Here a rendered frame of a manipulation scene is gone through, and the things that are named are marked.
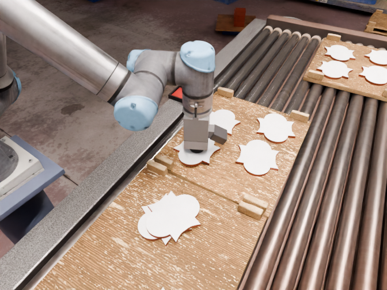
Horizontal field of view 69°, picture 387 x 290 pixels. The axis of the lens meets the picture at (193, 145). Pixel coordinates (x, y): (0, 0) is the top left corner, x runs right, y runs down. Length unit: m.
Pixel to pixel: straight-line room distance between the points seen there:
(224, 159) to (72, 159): 1.60
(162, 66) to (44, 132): 2.02
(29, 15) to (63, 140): 1.94
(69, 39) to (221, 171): 0.48
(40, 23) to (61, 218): 0.45
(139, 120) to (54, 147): 1.90
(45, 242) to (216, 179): 0.44
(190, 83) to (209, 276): 0.41
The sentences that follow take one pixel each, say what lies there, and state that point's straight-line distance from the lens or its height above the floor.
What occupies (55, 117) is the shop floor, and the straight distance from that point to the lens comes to 2.70.
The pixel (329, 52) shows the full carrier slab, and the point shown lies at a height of 0.95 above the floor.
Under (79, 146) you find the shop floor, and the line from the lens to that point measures 2.34.
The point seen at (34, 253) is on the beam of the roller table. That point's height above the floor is 0.92.
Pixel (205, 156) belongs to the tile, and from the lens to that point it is 0.79.
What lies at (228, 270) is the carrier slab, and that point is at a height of 0.94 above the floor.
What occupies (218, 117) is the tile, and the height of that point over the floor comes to 0.95.
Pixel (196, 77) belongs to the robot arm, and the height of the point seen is 1.21.
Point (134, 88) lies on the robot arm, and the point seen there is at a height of 1.24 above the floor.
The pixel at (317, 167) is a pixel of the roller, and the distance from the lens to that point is 0.88.
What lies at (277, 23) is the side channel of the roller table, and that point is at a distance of 1.71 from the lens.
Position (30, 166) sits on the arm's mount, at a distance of 0.95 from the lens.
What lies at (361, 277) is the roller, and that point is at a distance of 0.74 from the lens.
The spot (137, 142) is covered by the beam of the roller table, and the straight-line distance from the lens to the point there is 0.90.
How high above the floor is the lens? 1.53
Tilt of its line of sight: 45 degrees down
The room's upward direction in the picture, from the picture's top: straight up
